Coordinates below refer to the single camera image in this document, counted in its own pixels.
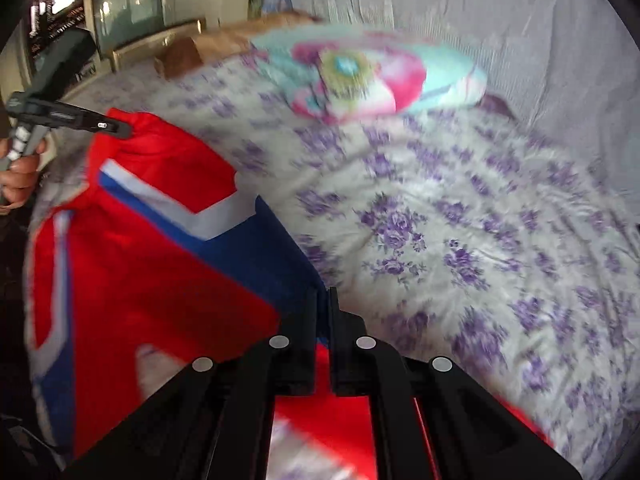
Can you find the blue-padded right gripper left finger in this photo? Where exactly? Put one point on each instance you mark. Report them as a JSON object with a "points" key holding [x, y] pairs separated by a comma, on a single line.
{"points": [[212, 420]]}

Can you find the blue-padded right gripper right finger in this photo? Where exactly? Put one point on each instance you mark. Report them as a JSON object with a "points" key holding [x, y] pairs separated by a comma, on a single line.
{"points": [[431, 420]]}

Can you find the red track pants with stripes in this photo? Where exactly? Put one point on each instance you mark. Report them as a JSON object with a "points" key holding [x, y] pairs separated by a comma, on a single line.
{"points": [[161, 260]]}

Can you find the person's left hand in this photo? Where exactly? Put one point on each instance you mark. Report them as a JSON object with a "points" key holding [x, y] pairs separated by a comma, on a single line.
{"points": [[19, 181]]}

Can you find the brown orange pillow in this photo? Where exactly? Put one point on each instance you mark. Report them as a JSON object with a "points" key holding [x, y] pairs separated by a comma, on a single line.
{"points": [[185, 54]]}

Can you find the purple floral bed quilt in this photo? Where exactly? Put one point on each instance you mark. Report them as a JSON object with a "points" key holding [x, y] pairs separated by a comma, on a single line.
{"points": [[450, 232]]}

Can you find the folded turquoise floral blanket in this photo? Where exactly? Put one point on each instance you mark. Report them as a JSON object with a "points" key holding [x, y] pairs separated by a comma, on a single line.
{"points": [[341, 73]]}

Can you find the wooden bed side frame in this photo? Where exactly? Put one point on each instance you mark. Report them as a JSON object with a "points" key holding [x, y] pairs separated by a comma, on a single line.
{"points": [[134, 52]]}

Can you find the window with metal frame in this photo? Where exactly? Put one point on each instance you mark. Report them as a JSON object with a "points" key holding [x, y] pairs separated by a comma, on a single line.
{"points": [[113, 23]]}

